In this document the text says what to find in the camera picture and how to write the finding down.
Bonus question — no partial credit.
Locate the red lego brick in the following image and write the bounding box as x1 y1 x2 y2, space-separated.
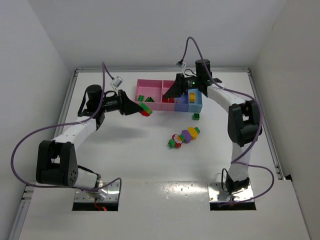
162 98 175 103

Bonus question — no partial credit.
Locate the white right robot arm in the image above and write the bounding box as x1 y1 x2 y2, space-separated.
164 59 262 194

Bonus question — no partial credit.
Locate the green sloped lego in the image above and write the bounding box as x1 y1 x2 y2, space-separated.
145 97 155 103

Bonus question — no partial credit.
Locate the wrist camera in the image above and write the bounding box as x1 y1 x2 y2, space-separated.
175 60 186 69
111 76 124 88

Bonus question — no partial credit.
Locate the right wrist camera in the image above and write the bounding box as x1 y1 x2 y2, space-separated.
175 60 186 69

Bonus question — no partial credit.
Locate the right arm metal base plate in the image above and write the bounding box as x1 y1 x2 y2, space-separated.
207 182 255 204

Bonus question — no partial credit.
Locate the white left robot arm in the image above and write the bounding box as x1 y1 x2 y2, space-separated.
35 84 144 190

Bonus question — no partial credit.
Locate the red green lego block cluster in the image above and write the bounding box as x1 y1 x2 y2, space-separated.
140 102 153 117

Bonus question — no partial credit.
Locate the green lego brick bottom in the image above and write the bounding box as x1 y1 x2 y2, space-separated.
168 139 176 149

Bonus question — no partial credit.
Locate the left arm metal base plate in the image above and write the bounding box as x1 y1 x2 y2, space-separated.
74 180 121 203

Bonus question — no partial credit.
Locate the white flower lego piece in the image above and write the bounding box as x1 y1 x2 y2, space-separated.
172 134 183 144

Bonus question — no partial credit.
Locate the green square lego brick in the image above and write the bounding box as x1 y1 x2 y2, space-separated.
194 127 201 134

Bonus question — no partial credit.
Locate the pink and blue sorting tray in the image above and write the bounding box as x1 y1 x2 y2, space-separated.
134 79 203 113

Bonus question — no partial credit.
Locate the yellow lego brick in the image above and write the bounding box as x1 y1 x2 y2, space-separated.
189 92 196 104

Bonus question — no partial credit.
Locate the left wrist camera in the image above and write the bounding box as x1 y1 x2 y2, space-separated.
111 76 124 88

